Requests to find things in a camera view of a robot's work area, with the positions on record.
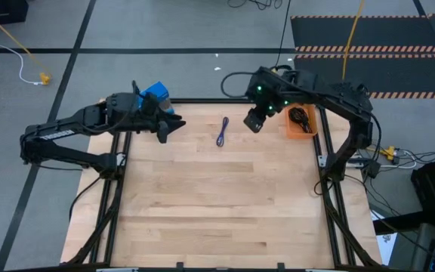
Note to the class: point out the white mounting plate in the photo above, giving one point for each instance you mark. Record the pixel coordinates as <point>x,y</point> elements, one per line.
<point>322,161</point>
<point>121,159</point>

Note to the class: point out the black hazard striped mat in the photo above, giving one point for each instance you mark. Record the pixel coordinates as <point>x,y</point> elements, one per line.
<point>391,34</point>

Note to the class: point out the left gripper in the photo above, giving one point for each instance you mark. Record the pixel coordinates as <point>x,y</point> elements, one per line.
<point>151,122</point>

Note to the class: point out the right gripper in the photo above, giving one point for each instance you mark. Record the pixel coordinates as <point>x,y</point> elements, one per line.
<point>255,121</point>

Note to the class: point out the black power adapter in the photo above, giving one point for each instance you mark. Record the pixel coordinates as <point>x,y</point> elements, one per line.
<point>371,169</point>

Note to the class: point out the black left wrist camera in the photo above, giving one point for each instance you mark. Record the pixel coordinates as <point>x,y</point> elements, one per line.
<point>150,104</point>

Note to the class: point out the yellow power plug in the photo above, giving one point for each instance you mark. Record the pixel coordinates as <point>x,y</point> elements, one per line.
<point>389,153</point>

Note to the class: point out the white paper sheet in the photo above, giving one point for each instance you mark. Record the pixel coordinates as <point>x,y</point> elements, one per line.
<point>385,242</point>

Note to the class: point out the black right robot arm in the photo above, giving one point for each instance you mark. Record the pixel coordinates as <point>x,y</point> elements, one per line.
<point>327,94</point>

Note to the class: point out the black aluminium table frame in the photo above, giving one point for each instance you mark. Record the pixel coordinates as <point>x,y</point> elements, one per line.
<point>202,101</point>

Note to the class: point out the blue DualShock controller box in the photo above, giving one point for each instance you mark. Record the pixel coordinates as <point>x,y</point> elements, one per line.
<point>157,90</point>

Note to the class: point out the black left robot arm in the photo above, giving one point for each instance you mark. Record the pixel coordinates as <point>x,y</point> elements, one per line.
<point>62,132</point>

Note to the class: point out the orange plastic bin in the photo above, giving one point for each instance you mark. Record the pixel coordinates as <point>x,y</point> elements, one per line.
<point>293,134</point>

